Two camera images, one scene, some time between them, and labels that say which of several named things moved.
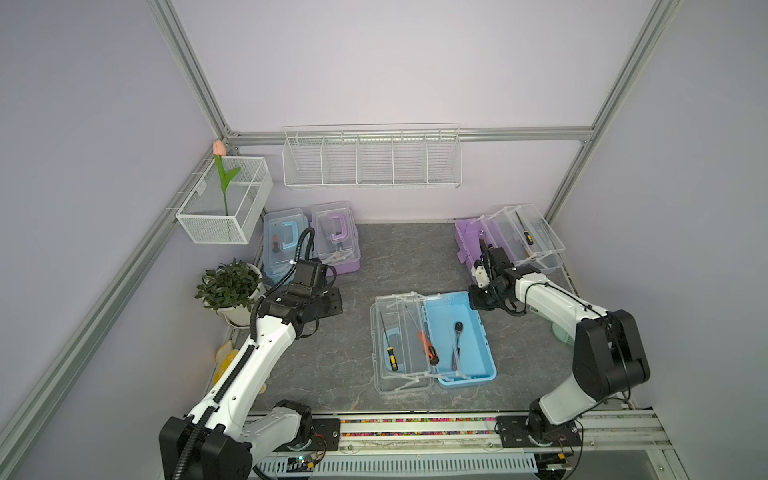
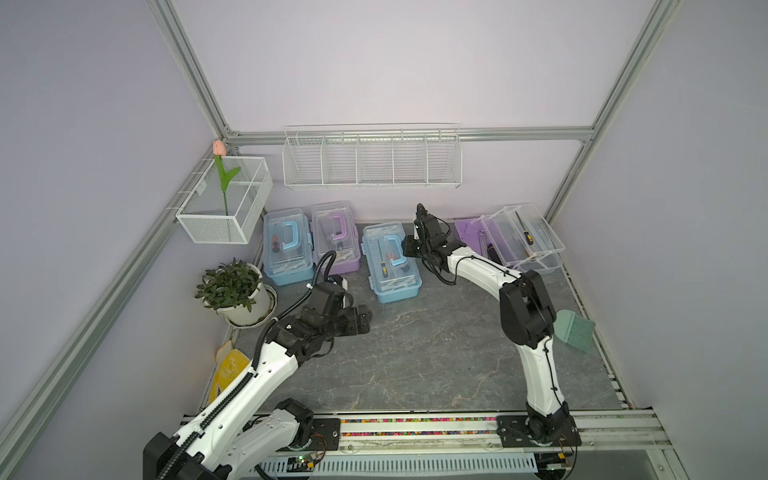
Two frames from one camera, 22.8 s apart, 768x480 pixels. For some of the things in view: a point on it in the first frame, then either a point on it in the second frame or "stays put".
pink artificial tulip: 219,151 stays put
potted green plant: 231,291 stays put
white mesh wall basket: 211,216 stays put
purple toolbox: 336,236 stays put
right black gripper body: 484,297 → 412,248
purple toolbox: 520,229 stays put
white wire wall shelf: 367,156 stays put
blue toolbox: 419,340 → 391,273
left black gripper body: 316,298 → 336,325
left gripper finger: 331,296 → 361,313
